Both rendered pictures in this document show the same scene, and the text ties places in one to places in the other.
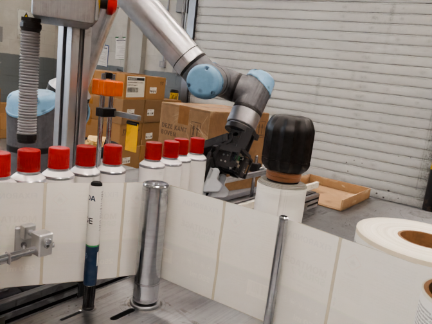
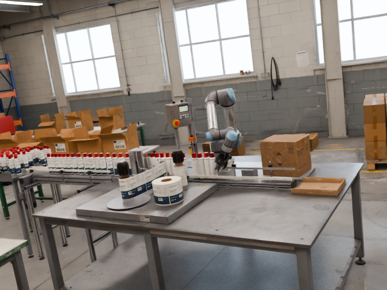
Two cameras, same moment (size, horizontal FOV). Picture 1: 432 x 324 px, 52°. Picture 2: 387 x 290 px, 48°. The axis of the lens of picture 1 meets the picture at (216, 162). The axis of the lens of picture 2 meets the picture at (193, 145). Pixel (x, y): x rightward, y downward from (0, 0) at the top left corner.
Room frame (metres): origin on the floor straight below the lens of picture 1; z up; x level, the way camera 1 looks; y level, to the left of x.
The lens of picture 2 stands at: (0.70, -3.17, 1.81)
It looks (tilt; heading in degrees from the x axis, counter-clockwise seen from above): 11 degrees down; 87
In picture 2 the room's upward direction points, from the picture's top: 8 degrees counter-clockwise
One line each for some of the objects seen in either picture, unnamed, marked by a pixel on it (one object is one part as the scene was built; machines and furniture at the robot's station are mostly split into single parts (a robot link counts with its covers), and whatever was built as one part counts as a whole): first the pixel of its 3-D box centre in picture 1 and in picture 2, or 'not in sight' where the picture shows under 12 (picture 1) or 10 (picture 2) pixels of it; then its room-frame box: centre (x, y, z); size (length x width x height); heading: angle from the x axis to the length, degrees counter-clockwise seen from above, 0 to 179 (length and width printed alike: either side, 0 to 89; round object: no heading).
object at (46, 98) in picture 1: (33, 117); (218, 142); (1.12, 0.47, 1.07); 0.13 x 0.12 x 0.14; 170
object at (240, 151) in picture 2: not in sight; (224, 148); (1.65, 4.34, 0.16); 0.65 x 0.54 x 0.32; 156
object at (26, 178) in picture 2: not in sight; (26, 192); (-0.81, 1.18, 0.71); 0.15 x 0.12 x 0.34; 55
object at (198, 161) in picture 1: (193, 181); (213, 165); (1.00, 0.05, 0.98); 0.05 x 0.05 x 0.20
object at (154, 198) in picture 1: (150, 244); not in sight; (0.62, 0.08, 0.97); 0.05 x 0.05 x 0.19
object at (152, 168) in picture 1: (149, 191); (195, 165); (0.87, 0.13, 0.98); 0.05 x 0.05 x 0.20
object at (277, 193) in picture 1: (279, 201); (179, 170); (0.74, -0.12, 1.03); 0.09 x 0.09 x 0.30
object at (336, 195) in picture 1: (323, 190); (318, 186); (1.66, -0.42, 0.85); 0.30 x 0.26 x 0.04; 145
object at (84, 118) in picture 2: not in sight; (79, 121); (-0.87, 4.73, 0.97); 0.42 x 0.39 x 0.37; 59
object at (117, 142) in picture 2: not in sight; (121, 140); (0.13, 1.97, 0.97); 0.51 x 0.39 x 0.37; 67
